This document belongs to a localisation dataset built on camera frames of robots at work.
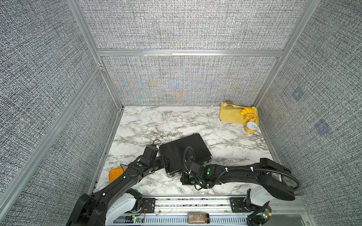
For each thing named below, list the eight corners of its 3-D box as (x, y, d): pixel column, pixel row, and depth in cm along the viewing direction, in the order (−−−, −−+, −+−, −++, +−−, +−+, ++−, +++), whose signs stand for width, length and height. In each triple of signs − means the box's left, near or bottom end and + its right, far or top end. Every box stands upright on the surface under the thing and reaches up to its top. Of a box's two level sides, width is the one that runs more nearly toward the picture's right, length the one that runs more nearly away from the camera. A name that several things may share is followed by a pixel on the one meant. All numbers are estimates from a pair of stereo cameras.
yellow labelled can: (245, 133, 104) (248, 129, 100) (243, 126, 109) (245, 121, 105) (255, 133, 104) (259, 129, 100) (252, 126, 109) (255, 121, 105)
